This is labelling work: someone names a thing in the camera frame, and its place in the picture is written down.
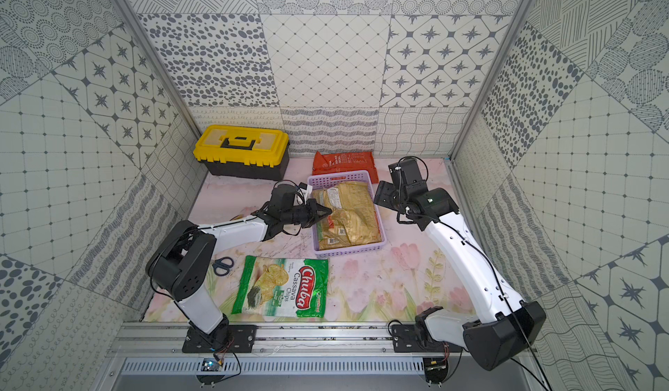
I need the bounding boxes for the white slotted cable duct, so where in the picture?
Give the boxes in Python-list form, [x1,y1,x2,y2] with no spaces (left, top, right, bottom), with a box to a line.
[121,356,424,375]

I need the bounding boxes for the scissors with dark handles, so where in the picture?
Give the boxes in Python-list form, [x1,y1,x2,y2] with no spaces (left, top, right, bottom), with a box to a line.
[212,257,234,277]

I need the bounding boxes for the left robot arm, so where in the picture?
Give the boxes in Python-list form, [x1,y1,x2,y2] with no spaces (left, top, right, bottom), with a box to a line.
[146,181,332,348]

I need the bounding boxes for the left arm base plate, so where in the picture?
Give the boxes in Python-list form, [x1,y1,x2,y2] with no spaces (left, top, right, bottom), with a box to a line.
[182,323,258,354]

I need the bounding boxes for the aluminium mounting rail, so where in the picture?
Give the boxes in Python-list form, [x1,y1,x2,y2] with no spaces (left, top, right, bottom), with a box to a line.
[109,322,444,357]

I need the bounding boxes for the lilac plastic basket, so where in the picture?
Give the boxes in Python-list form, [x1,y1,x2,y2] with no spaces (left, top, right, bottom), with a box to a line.
[308,171,386,258]

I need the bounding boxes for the tan chips bag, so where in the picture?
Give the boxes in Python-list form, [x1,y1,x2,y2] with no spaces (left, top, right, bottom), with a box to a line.
[312,181,382,251]

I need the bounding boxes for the red chips bag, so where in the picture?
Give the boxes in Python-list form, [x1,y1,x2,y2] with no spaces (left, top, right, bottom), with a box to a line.
[312,152,379,184]

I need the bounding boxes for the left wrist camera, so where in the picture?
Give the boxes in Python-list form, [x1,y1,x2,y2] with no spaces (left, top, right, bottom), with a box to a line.
[295,182,313,206]

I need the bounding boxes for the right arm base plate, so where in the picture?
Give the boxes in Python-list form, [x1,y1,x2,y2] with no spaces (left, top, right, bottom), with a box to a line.
[387,321,463,354]

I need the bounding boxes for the yellow black toolbox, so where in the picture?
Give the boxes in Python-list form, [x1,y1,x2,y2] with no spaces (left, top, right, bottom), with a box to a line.
[193,124,290,181]

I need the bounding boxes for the green Chuba cassava chips bag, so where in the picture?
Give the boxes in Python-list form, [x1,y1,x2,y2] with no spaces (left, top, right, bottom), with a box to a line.
[232,256,329,318]

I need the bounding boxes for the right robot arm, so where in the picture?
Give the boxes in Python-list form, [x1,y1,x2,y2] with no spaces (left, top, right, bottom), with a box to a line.
[374,157,546,371]

